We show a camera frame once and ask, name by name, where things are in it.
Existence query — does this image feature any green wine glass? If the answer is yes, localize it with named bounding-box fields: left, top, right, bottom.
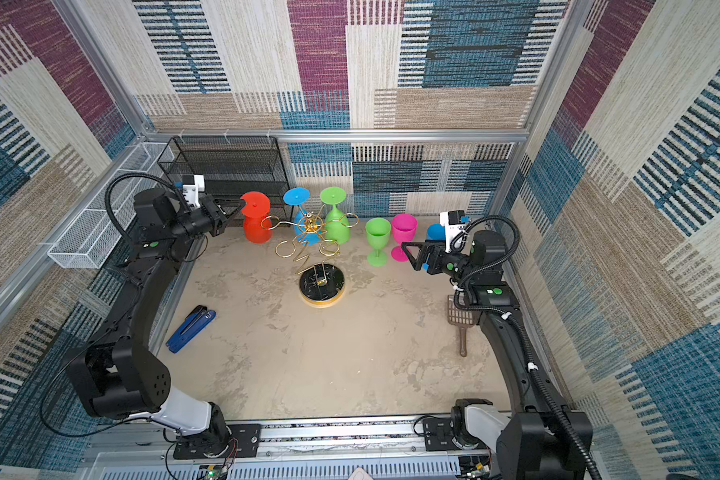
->
left=365, top=218, right=391, bottom=267
left=320, top=186, right=351, bottom=245

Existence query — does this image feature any green wine glass back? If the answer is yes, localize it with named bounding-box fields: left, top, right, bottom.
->
left=320, top=186, right=351, bottom=245

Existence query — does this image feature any brown slotted scoop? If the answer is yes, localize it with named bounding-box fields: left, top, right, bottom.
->
left=446, top=295, right=476, bottom=358

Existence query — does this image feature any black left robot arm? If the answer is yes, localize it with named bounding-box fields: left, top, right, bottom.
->
left=59, top=172, right=246, bottom=458

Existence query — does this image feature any blue wine glass front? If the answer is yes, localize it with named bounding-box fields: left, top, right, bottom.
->
left=426, top=224, right=446, bottom=241

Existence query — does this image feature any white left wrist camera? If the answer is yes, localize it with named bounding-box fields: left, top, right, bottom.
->
left=180, top=174, right=205, bottom=209

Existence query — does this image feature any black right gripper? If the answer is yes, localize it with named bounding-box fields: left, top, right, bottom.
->
left=401, top=238, right=478, bottom=283

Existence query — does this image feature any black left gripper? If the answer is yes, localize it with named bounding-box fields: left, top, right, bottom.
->
left=169, top=198, right=245, bottom=246

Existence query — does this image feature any blue wine glass back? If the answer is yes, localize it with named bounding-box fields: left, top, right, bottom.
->
left=283, top=187, right=319, bottom=245

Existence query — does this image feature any blue object at left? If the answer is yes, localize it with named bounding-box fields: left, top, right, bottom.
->
left=166, top=305, right=216, bottom=354

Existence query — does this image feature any blue wine glass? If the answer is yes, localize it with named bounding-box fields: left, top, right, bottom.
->
left=426, top=224, right=446, bottom=241
left=283, top=187, right=319, bottom=245

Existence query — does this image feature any pink wine glass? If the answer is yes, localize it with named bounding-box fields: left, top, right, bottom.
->
left=391, top=214, right=418, bottom=262

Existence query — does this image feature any green wine glass front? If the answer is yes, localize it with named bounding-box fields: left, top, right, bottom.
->
left=365, top=218, right=391, bottom=267

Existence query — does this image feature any white wire mesh basket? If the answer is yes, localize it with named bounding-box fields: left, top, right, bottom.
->
left=47, top=142, right=168, bottom=269

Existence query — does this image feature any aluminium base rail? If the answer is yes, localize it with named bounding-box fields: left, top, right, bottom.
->
left=75, top=413, right=501, bottom=479

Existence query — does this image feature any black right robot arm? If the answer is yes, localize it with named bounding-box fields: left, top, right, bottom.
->
left=401, top=210, right=602, bottom=479

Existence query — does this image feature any red wine glass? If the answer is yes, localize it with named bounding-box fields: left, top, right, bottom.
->
left=241, top=191, right=272, bottom=244

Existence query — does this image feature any black mesh shelf rack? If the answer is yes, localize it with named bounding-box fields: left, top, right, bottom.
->
left=157, top=136, right=293, bottom=218

